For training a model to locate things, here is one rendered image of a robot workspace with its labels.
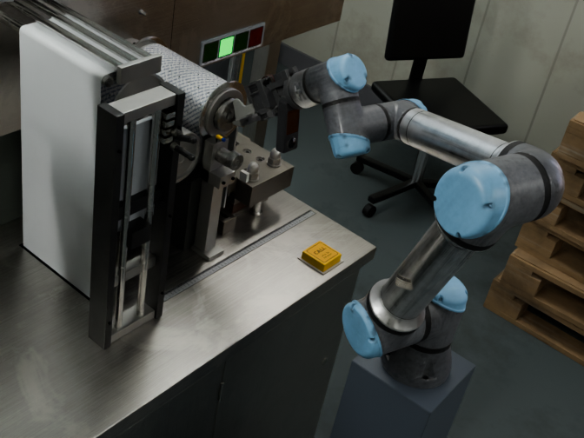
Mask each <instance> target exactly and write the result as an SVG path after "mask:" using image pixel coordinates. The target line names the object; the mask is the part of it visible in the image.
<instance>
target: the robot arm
mask: <svg viewBox="0 0 584 438"><path fill-rule="evenodd" d="M366 77H367V71H366V68H365V65H364V63H363V62H362V60H361V59H360V58H359V57H358V56H356V55H353V54H349V53H347V54H344V55H341V56H335V57H331V58H330V59H329V60H327V61H325V62H322V63H318V64H317V65H314V66H312V67H309V68H307V69H305V70H301V71H299V72H298V70H297V68H296V66H294V67H292V68H289V69H287V70H283V71H281V72H279V73H277V74H274V75H271V74H270V75H267V76H264V77H263V78H261V79H259V80H256V81H254V82H252V83H250V84H249V85H246V86H244V89H245V91H246V94H247V101H248V105H247V106H246V105H244V104H243V103H242V102H241V101H240V100H239V99H238V98H237V99H235V100H234V102H233V105H234V110H235V114H236V120H235V121H234V122H232V123H233V125H235V126H238V127H242V126H245V125H248V124H251V123H254V122H257V121H260V120H261V121H265V120H267V119H270V118H272V117H275V116H278V118H277V132H276V146H275V149H276V150H277V151H279V152H281V153H283V154H284V153H286V152H289V151H291V150H293V149H296V148H297V144H298V132H299V121H300V110H302V109H307V108H310V107H313V106H316V105H317V104H320V103H321V104H322V111H323V115H324V119H325V123H326V127H327V131H328V140H329V141H330V144H331V148H332V151H333V154H334V157H335V158H337V159H345V158H350V157H354V156H360V155H364V154H367V153H368V152H369V151H370V144H371V143H377V142H381V141H387V140H391V139H395V140H398V141H400V142H402V143H406V144H407V145H410V146H412V147H414V148H416V149H419V150H421V151H423V152H426V153H428V154H430V155H431V156H435V157H437V158H439V159H441V160H443V161H445V162H447V163H451V164H453V165H454V166H456V167H453V168H452V169H450V170H449V171H447V172H446V173H445V174H444V175H443V176H442V177H441V179H440V181H439V182H438V183H437V185H436V188H435V194H434V196H436V200H435V201H434V210H435V221H434V223H433V224H432V225H431V226H430V228H429V229H428V230H427V232H426V233H425V234H424V235H423V237H422V238H421V240H420V241H419V242H418V243H417V244H416V245H415V246H414V248H413V249H412V250H411V251H410V253H409V254H408V256H407V257H406V258H405V259H404V261H403V262H402V263H401V265H400V266H399V267H398V268H397V270H396V271H395V272H394V274H393V275H391V277H390V278H388V279H383V280H380V281H379V282H377V283H376V284H375V285H374V286H373V287H372V289H371V290H370V291H369V292H368V293H367V294H366V296H364V297H363V298H362V299H360V300H353V301H352V302H350V303H348V304H347V305H346V306H345V307H344V309H343V311H342V324H343V328H344V332H345V335H346V336H347V339H348V342H349V344H350V345H351V347H352V348H353V350H354V351H355V352H356V353H357V354H358V355H360V356H361V357H363V358H366V359H371V358H375V357H381V360H382V365H383V367H384V368H385V369H386V371H387V372H388V373H389V374H390V375H391V376H392V377H393V378H394V379H396V380H397V381H398V382H400V383H402V384H404V385H407V386H410V387H412V388H423V389H426V388H436V387H438V386H440V385H442V384H443V383H444V382H445V381H446V380H447V379H448V375H449V373H450V370H451V367H452V357H451V344H452V341H453V339H454V337H455V332H456V330H457V328H458V325H459V323H460V320H461V317H462V314H463V312H464V311H465V309H466V303H467V300H468V292H467V290H466V288H465V286H464V285H463V283H462V282H461V281H460V280H459V279H457V278H456V277H455V276H454V275H455V274H456V273H457V272H458V270H459V269H460V268H461V267H462V266H463V265H464V264H465V262H466V261H467V260H468V259H469V258H470V257H471V256H472V255H473V253H474V252H482V251H485V250H488V249H490V248H491V247H493V246H494V245H495V243H496V242H497V241H498V240H499V239H500V238H501V237H502V236H503V235H504V234H505V232H506V231H507V230H509V229H511V228H512V227H514V226H517V225H520V224H523V223H527V222H532V221H535V220H538V219H541V218H543V217H545V216H547V215H548V214H550V213H551V212H552V211H553V210H554V209H555V208H556V207H557V206H558V204H559V203H560V201H561V198H562V197H563V193H564V189H565V178H564V175H563V171H562V169H561V166H560V164H558V162H557V161H556V160H555V159H554V158H553V157H552V156H551V155H550V154H548V153H547V152H546V151H545V150H543V149H540V148H537V147H535V146H534V145H531V144H528V143H524V142H522V141H512V142H511V143H508V142H505V141H503V140H501V139H499V138H496V137H493V136H490V135H488V134H485V133H482V132H480V131H478V130H476V129H472V128H469V127H467V126H465V125H462V124H460V123H456V122H454V121H451V120H449V119H447V118H445V117H442V116H438V115H436V114H434V113H431V112H428V111H427V108H426V107H425V106H424V105H423V104H422V102H421V101H419V100H417V99H399V100H396V101H393V102H387V103H377V104H371V105H366V106H361V102H360V98H359V94H358V91H359V90H361V89H362V88H363V87H364V86H365V84H366V82H367V80H366ZM258 90H259V91H258ZM254 92H255V93H254Z"/></svg>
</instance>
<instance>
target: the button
mask: <svg viewBox="0 0 584 438"><path fill-rule="evenodd" d="M341 256H342V254H341V253H339V252H338V251H336V250H334V249H332V248H331V247H329V246H328V245H327V244H325V243H324V242H322V241H319V242H317V243H315V244H313V245H312V246H310V247H309V248H307V249H305V250H303V252H302V259H303V260H305V261H306V262H308V263H310V264H311V265H313V266H314V267H316V268H317V269H319V270H320V271H322V272H324V271H326V270H327V269H329V268H331V267H332V266H334V265H335V264H337V263H338V262H339V261H340V260H341Z"/></svg>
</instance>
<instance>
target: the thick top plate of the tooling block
mask: <svg viewBox="0 0 584 438"><path fill-rule="evenodd" d="M235 151H237V152H238V153H240V154H242V155H243V162H242V165H241V167H240V168H239V169H237V170H236V176H237V181H236V192H235V194H233V195H231V196H232V197H234V198H235V199H236V200H237V201H239V202H241V203H243V204H244V205H246V206H247V207H251V206H253V205H255V204H257V203H259V202H261V201H262V200H264V199H266V198H268V197H270V196H272V195H274V194H276V193H278V192H279V191H281V190H283V189H286V188H287V187H289V186H290V184H291V180H292V175H293V171H294V166H293V165H291V164H289V163H287V162H285V161H284V160H282V159H281V161H280V163H281V166H280V167H278V168H272V167H269V166H268V164H267V161H268V159H269V154H270V152H269V151H267V150H266V149H264V148H262V147H260V146H259V145H257V144H255V143H253V142H251V141H250V140H249V139H247V138H246V137H244V136H241V135H240V134H238V133H237V137H236V147H235ZM251 162H256V163H257V164H258V166H259V180H258V181H257V182H244V181H242V180H240V179H239V177H240V172H241V170H243V169H244V170H245V171H246V170H247V168H248V166H249V164H250V163H251Z"/></svg>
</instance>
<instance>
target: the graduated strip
mask: <svg viewBox="0 0 584 438"><path fill-rule="evenodd" d="M315 214H316V213H315V212H314V211H312V210H311V209H310V210H308V211H307V212H305V213H303V214H301V215H300V216H298V217H296V218H295V219H293V220H291V221H289V222H287V223H285V224H283V225H282V226H281V227H279V228H277V229H275V230H273V231H271V232H270V233H268V234H267V235H265V236H263V237H261V238H259V239H258V240H256V241H254V242H252V243H251V244H249V245H247V246H246V247H244V248H242V249H240V250H238V251H236V252H235V253H234V254H232V255H229V256H228V257H226V258H224V259H222V260H221V261H220V262H217V263H216V264H214V265H212V266H210V267H209V268H207V269H205V270H204V271H202V272H200V273H198V274H197V275H194V276H192V277H191V278H189V279H188V280H186V281H185V282H182V283H180V284H179V285H177V286H175V287H174V288H172V289H170V290H168V291H167V292H165V293H164V299H163V301H164V302H166V301H168V299H170V298H172V297H174V296H175V295H178V294H180V293H181V292H183V291H184V290H185V289H188V288H190V287H191V286H193V285H195V284H196V283H198V282H200V281H201V280H203V279H205V278H206V277H208V276H210V275H212V274H214V273H215V272H217V271H218V270H220V269H222V268H224V267H226V266H228V265H229V264H231V263H232V262H234V261H236V260H238V259H239V258H241V257H243V256H245V255H247V254H248V253H249V252H251V251H253V250H254V249H257V248H259V247H260V246H262V245H263V244H265V243H266V242H269V241H270V240H272V239H274V238H276V237H277V236H279V235H280V234H282V233H284V232H286V231H287V230H289V229H291V228H293V227H294V226H296V225H297V224H299V223H301V222H303V221H305V220H307V219H308V218H310V217H311V216H313V215H315Z"/></svg>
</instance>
